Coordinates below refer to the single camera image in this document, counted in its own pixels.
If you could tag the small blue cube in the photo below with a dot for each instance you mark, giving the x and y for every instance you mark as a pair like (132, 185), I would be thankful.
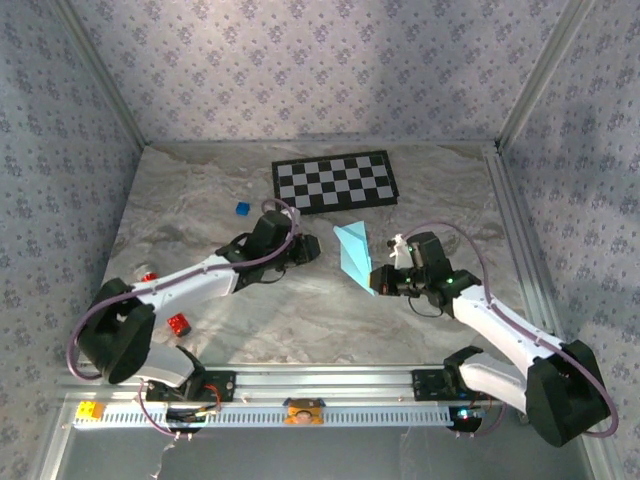
(242, 209)

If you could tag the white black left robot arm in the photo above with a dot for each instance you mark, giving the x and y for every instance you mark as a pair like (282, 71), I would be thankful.
(190, 287)

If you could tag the orange cartoon face toy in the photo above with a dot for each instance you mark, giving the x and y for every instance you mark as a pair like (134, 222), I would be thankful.
(304, 414)

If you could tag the aluminium corner post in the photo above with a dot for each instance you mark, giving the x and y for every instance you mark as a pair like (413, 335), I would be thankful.
(100, 75)
(545, 75)

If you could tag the black white checkerboard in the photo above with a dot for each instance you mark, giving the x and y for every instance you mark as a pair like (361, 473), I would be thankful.
(335, 184)

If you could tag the red glitter tube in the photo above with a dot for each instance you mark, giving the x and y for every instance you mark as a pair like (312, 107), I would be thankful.
(179, 325)

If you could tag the yellow toy brick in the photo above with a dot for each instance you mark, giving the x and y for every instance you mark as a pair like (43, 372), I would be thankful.
(90, 410)

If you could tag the aluminium side rail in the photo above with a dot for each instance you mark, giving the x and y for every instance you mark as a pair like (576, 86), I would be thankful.
(505, 200)

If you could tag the black controller board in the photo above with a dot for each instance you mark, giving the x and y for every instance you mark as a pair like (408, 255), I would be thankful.
(182, 416)
(467, 417)

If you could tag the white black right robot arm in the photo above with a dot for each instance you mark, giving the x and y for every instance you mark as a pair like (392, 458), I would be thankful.
(500, 325)

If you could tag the aluminium mounting rail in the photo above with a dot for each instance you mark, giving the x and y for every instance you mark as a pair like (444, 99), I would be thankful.
(325, 382)

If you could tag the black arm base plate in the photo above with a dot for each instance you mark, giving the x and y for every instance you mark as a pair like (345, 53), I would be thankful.
(225, 385)
(425, 385)

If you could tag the light blue paper sheet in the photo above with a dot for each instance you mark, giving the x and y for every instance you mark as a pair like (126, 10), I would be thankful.
(354, 250)

